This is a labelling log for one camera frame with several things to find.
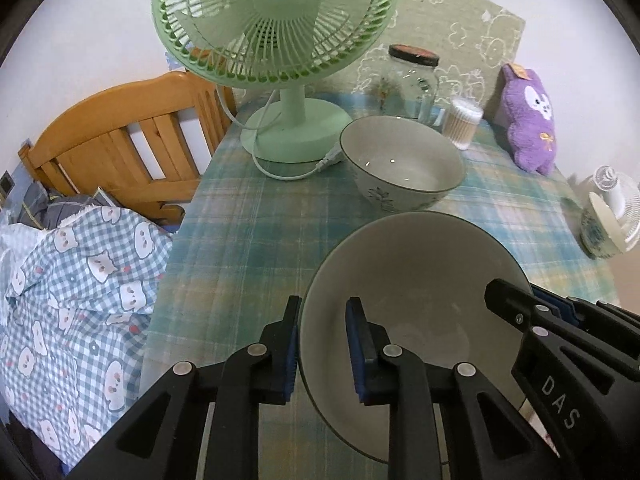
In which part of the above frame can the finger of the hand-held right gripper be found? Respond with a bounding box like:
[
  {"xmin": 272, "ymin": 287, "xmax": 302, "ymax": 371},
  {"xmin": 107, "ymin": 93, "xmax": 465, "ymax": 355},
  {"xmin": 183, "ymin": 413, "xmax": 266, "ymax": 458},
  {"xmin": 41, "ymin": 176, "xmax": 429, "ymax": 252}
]
[
  {"xmin": 484, "ymin": 278, "xmax": 553, "ymax": 335},
  {"xmin": 530, "ymin": 284, "xmax": 640, "ymax": 326}
]

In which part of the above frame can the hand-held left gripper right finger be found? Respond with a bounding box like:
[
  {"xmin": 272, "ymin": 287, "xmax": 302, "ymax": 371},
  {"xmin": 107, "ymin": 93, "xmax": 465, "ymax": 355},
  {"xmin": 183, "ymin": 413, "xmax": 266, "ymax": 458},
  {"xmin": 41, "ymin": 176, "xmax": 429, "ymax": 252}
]
[{"xmin": 345, "ymin": 296, "xmax": 561, "ymax": 480}]

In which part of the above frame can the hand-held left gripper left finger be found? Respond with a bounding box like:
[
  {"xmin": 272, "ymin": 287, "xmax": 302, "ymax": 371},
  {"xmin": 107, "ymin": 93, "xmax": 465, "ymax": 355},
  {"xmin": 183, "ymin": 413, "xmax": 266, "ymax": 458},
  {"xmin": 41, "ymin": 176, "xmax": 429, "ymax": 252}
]
[{"xmin": 65, "ymin": 296, "xmax": 303, "ymax": 480}]

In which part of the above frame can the small floral ceramic bowl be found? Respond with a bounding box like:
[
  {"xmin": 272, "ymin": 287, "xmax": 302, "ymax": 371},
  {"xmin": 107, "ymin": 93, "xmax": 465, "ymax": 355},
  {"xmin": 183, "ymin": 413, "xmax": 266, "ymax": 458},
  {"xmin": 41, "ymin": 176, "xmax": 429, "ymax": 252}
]
[{"xmin": 580, "ymin": 192, "xmax": 628, "ymax": 261}]

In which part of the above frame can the green-rimmed ceramic bowl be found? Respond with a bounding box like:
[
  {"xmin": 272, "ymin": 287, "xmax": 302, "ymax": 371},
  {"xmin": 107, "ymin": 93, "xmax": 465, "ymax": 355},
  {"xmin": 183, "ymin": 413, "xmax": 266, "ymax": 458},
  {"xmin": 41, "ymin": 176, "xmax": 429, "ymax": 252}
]
[
  {"xmin": 340, "ymin": 115, "xmax": 467, "ymax": 212},
  {"xmin": 299, "ymin": 211, "xmax": 532, "ymax": 465}
]

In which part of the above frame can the plaid tablecloth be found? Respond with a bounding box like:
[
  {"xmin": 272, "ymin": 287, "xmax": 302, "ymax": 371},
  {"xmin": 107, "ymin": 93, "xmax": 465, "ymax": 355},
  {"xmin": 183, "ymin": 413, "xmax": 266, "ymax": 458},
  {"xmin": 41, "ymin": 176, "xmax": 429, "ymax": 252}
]
[{"xmin": 140, "ymin": 92, "xmax": 616, "ymax": 480}]

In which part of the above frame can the white fan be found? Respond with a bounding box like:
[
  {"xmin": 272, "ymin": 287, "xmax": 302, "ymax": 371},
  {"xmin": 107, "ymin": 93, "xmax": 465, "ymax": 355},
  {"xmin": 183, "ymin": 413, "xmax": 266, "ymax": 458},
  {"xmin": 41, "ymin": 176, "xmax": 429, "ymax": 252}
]
[{"xmin": 575, "ymin": 164, "xmax": 640, "ymax": 253}]

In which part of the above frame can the purple plush toy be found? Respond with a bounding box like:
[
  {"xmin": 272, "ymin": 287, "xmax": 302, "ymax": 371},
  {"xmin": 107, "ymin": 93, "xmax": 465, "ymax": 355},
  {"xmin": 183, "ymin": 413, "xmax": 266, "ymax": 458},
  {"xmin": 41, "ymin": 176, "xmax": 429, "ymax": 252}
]
[{"xmin": 492, "ymin": 62, "xmax": 558, "ymax": 177}]

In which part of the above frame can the cotton swab container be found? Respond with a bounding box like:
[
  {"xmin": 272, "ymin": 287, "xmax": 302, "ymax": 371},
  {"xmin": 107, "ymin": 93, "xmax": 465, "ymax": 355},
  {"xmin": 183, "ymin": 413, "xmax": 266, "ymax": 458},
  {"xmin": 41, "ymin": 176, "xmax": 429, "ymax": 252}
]
[{"xmin": 442, "ymin": 98, "xmax": 485, "ymax": 151}]

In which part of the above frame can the blue checked printed blanket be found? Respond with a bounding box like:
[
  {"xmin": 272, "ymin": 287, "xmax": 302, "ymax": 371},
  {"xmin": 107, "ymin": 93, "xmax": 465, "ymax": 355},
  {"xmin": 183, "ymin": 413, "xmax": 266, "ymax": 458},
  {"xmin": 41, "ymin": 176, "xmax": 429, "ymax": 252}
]
[{"xmin": 0, "ymin": 205, "xmax": 173, "ymax": 466}]

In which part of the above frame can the glass jar with dark lid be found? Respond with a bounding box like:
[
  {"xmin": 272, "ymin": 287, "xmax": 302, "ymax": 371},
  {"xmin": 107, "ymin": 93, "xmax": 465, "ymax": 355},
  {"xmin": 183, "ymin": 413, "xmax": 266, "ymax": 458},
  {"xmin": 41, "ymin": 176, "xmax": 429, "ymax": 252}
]
[{"xmin": 380, "ymin": 44, "xmax": 441, "ymax": 123}]

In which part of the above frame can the grey plaid cloth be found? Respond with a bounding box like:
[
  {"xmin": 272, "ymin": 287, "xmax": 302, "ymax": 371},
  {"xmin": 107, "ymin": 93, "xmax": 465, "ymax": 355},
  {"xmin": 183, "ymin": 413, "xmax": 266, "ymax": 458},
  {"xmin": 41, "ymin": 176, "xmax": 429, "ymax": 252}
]
[{"xmin": 10, "ymin": 182, "xmax": 118, "ymax": 231}]

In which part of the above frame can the wooden headboard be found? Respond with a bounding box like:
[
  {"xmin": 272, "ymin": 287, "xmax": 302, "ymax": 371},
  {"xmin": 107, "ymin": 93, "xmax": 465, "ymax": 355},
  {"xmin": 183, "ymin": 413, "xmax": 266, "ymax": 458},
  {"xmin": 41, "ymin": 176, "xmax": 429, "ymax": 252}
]
[{"xmin": 19, "ymin": 71, "xmax": 238, "ymax": 225}]

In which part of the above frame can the green printed mat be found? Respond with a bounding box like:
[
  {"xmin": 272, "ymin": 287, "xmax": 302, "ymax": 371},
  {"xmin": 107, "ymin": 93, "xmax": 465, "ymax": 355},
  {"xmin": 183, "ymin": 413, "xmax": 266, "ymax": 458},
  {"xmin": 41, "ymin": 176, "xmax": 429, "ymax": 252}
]
[{"xmin": 345, "ymin": 0, "xmax": 527, "ymax": 121}]

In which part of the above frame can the green desk fan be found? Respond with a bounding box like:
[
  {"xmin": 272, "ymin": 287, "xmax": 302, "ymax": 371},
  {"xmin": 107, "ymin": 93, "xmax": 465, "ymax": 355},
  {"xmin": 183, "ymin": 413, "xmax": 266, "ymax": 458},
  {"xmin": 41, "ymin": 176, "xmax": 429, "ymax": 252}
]
[{"xmin": 151, "ymin": 0, "xmax": 399, "ymax": 163}]

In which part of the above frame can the white fan cable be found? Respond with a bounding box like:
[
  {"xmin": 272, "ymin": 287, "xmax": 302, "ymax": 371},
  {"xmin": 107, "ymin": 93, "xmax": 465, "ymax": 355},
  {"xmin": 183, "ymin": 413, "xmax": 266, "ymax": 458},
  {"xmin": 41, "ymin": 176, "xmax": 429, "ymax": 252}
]
[{"xmin": 214, "ymin": 84, "xmax": 347, "ymax": 182}]

